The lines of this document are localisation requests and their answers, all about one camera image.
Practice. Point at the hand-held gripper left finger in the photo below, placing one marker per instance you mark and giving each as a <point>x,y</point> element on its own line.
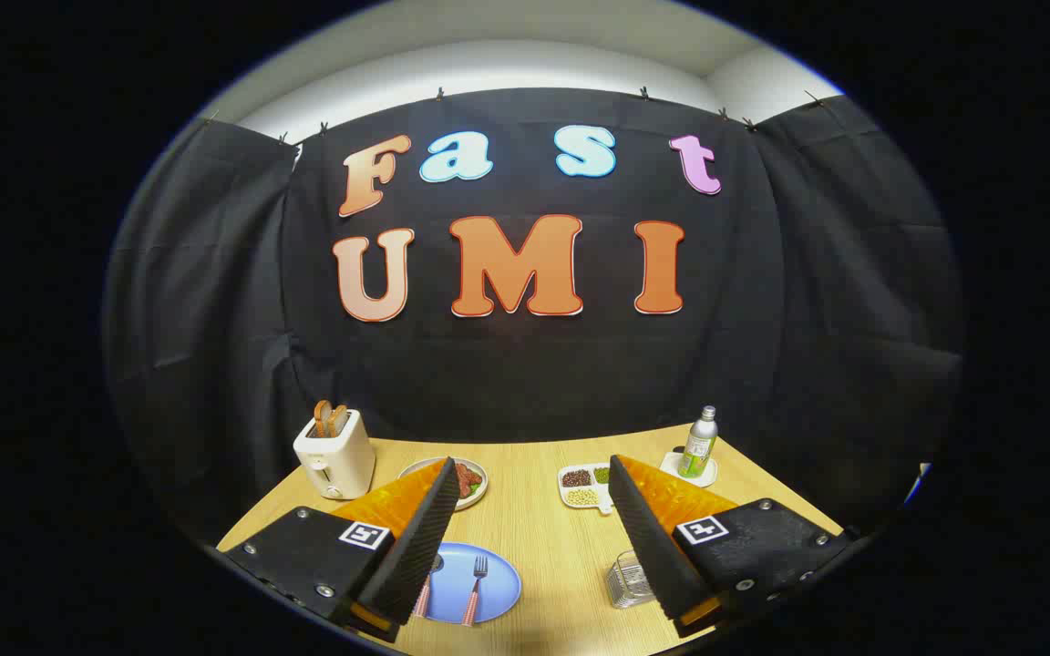
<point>425,547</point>

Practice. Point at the brown toast slice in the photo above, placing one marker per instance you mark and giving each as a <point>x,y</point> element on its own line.
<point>339,419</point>
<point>322,417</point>

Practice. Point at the metal bottle with green label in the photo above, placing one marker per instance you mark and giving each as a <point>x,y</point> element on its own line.
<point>698,451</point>

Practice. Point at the white divided dish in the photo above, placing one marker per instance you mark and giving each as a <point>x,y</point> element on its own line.
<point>604,501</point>

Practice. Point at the small white square dish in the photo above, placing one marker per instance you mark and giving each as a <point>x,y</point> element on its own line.
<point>671,466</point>

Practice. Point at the heap of dark red beans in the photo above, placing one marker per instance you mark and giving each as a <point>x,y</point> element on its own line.
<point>576,478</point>

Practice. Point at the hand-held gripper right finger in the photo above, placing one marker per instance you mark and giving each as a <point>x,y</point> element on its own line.
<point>648,547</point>

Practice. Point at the brown meat steak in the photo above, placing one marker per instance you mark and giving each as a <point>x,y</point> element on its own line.
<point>468,478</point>

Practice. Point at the white oval plate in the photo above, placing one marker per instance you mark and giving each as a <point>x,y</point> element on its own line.
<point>481,488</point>

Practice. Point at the heap of yellow soybeans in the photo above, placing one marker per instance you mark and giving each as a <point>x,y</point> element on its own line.
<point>582,497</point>

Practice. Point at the white toaster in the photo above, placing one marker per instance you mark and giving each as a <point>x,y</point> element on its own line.
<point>334,456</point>

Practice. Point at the blue round plate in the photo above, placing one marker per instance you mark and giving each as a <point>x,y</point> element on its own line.
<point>498,583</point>

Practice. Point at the perforated metal basket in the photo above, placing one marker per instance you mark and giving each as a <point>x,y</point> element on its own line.
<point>625,583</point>

